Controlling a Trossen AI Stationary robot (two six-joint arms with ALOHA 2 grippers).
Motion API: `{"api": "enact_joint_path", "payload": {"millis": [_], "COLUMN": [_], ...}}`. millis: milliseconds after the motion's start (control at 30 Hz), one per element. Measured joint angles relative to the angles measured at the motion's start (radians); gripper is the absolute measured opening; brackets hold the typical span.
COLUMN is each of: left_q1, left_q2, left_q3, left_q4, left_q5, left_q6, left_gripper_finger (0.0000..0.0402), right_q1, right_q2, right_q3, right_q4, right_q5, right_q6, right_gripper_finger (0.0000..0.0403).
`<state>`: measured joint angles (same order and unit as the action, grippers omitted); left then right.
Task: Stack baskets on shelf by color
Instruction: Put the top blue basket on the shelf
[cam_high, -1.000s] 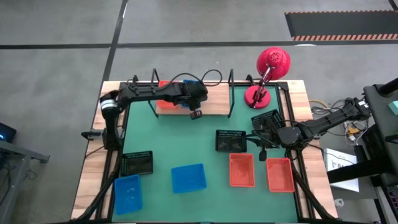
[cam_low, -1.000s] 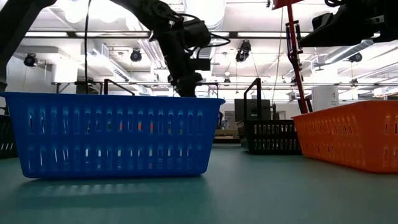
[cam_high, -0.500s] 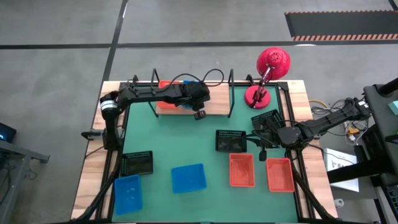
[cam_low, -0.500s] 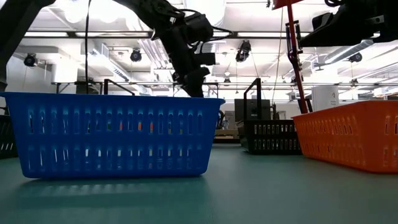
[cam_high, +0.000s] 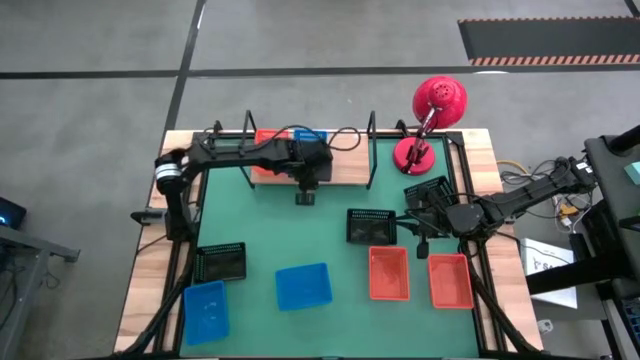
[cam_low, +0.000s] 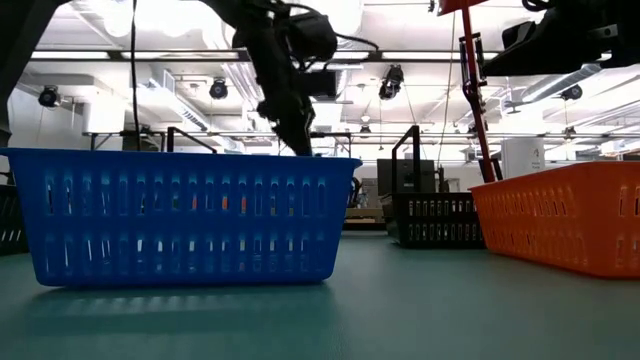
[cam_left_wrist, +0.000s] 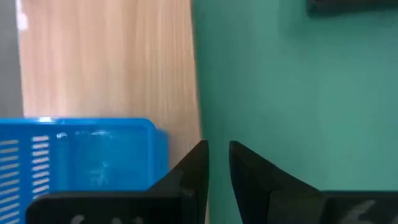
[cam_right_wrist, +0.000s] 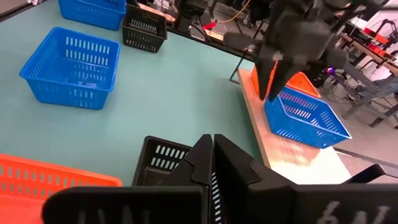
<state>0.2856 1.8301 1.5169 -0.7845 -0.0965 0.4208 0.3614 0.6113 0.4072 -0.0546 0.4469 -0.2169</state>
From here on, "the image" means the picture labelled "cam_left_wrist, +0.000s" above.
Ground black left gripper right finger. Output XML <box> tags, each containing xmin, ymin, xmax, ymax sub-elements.
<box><xmin>228</xmin><ymin>140</ymin><xmax>398</xmax><ymax>224</ymax></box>

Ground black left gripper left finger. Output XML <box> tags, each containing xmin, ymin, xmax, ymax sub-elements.
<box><xmin>25</xmin><ymin>139</ymin><xmax>210</xmax><ymax>224</ymax></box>

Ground blue plastic basket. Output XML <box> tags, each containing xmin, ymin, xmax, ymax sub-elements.
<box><xmin>0</xmin><ymin>116</ymin><xmax>170</xmax><ymax>224</ymax></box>

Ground black plastic basket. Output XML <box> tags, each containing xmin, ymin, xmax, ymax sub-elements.
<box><xmin>306</xmin><ymin>0</ymin><xmax>398</xmax><ymax>16</ymax></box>

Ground green table mat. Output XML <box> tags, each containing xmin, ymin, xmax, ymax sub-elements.
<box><xmin>190</xmin><ymin>0</ymin><xmax>398</xmax><ymax>224</ymax></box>

